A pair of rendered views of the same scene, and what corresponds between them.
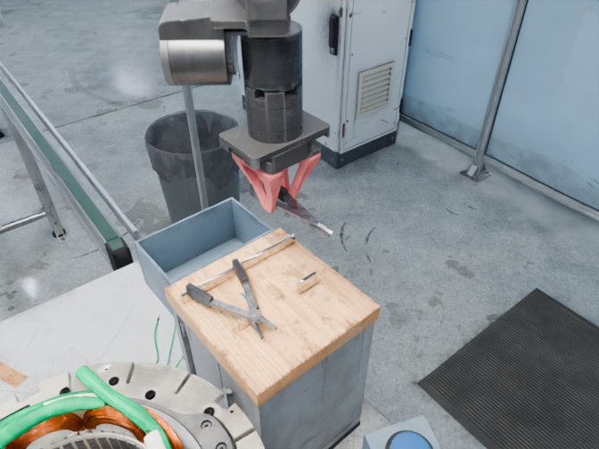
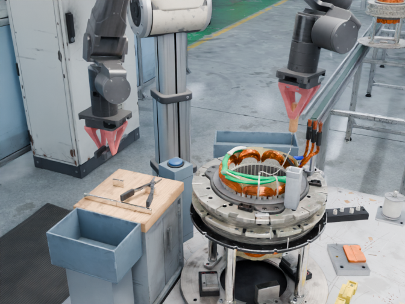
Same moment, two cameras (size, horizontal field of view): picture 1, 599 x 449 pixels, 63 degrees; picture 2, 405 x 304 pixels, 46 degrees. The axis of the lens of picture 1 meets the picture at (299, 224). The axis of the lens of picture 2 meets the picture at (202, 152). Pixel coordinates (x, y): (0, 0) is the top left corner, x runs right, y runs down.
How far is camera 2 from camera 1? 1.23 m
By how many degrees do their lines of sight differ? 92
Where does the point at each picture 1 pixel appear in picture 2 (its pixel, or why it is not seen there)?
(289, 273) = (111, 193)
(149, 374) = (200, 191)
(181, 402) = (205, 181)
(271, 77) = not seen: hidden behind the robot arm
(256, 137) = (117, 112)
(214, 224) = (64, 248)
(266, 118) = not seen: hidden behind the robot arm
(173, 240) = (93, 254)
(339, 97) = not seen: outside the picture
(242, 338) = (160, 192)
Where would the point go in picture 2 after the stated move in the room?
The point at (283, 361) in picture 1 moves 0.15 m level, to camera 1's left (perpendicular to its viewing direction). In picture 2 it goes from (164, 181) to (190, 210)
